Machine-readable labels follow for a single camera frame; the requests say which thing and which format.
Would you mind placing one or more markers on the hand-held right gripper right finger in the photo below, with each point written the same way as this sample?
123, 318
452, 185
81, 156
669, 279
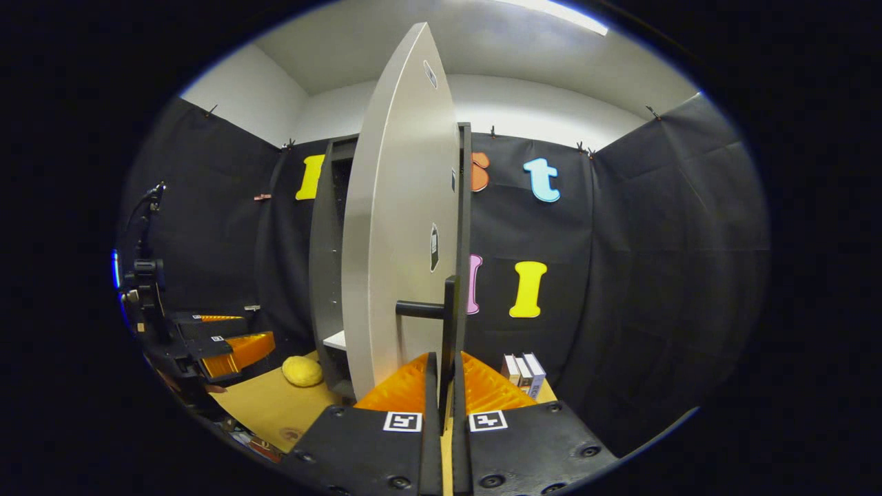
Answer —
460, 441

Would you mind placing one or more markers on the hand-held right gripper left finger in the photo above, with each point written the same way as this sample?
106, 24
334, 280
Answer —
432, 427

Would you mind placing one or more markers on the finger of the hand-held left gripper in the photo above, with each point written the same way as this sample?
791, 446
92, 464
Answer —
220, 328
213, 348

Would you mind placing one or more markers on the round brown coaster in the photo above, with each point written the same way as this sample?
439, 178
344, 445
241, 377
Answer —
291, 434

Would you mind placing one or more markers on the beige cabinet door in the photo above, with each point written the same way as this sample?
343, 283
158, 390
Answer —
400, 207

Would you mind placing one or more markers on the white cabinet shelf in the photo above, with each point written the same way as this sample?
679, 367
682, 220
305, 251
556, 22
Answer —
335, 340

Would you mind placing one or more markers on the dark grey cabinet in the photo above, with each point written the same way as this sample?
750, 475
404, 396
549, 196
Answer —
324, 262

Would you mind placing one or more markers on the yellow lumpy ball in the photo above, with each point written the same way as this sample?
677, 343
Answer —
303, 370

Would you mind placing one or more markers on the blue and white book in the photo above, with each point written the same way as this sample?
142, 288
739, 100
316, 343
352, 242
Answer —
536, 375

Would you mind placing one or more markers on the printed paper sheet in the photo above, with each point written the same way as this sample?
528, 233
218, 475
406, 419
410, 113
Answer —
262, 446

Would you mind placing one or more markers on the black backdrop cloth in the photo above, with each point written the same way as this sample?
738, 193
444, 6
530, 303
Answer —
654, 275

